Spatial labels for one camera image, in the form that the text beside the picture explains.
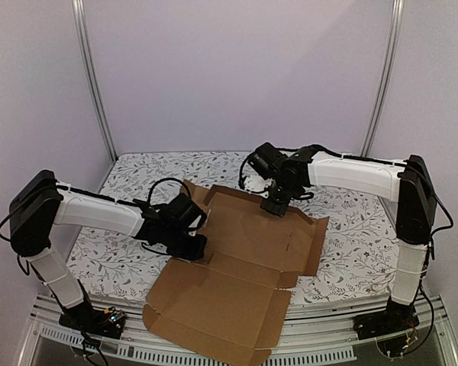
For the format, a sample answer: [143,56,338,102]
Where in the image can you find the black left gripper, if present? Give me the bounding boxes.
[162,226,208,262]

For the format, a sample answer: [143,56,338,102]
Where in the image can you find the brown cardboard box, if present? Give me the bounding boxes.
[143,184,328,365]

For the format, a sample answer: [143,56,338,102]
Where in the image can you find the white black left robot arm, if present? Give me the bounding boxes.
[0,170,208,331]

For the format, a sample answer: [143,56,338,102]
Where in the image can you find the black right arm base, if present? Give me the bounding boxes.
[353,299,419,340]

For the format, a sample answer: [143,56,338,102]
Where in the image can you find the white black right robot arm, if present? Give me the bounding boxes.
[238,143,439,332]

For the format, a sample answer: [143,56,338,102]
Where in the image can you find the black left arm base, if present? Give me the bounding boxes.
[57,298,126,339]

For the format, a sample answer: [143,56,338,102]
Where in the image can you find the floral patterned table mat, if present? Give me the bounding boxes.
[67,152,398,305]

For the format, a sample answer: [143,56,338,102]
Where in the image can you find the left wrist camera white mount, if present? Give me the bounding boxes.
[187,210,211,236]

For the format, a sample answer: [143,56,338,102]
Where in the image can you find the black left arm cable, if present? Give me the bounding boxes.
[147,177,194,209]

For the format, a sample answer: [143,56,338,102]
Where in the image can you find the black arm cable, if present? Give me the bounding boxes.
[147,177,194,209]
[238,143,455,233]

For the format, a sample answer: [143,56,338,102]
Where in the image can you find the right aluminium frame post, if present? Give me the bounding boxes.
[360,0,405,157]

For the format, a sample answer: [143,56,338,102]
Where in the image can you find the aluminium frame post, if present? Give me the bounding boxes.
[360,0,405,157]
[71,0,118,162]

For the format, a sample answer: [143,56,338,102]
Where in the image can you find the aluminium front rail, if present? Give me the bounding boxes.
[18,295,458,365]

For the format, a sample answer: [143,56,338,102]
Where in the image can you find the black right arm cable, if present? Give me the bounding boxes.
[238,143,455,233]

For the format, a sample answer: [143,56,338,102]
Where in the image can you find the left aluminium frame post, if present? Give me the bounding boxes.
[71,0,118,162]

